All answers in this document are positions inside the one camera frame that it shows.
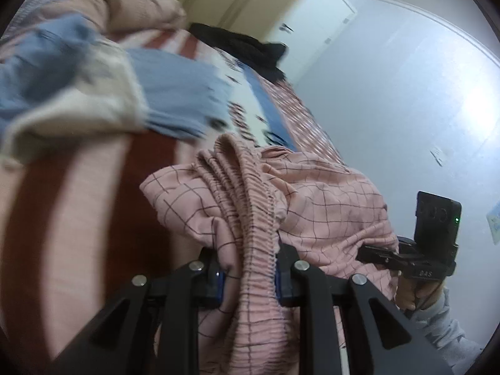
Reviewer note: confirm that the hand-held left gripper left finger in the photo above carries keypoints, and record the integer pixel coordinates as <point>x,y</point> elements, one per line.
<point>218,285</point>

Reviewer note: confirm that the person's right hand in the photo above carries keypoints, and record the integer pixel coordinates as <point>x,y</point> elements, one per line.
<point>410,293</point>

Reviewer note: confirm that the white wall socket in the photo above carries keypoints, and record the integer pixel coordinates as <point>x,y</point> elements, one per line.
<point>437,157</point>

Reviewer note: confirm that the blue denim jeans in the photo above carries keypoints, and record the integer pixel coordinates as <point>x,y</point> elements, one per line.
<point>47,47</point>

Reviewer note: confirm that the black clothing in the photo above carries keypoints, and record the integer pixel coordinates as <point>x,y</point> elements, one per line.
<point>242,43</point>

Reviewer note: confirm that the printed striped blanket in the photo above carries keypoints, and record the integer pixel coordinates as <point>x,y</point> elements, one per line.
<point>78,203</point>

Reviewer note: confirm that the blue-grey folded garment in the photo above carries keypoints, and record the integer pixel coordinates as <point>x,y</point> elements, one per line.
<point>179,86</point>

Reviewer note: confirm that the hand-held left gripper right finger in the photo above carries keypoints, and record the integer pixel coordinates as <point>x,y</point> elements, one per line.
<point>278,285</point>

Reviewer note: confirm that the pink ribbed quilt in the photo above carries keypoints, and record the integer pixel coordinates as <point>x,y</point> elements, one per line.
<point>129,7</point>

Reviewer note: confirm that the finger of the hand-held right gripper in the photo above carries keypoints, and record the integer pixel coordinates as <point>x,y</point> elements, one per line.
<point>375,254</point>

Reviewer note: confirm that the pink checked pants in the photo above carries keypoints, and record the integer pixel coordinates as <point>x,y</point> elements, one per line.
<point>332,203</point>

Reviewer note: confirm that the white door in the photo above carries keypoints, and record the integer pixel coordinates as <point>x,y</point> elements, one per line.
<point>312,19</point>

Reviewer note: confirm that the grey white patterned cloth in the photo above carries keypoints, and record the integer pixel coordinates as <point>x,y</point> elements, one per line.
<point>78,109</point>

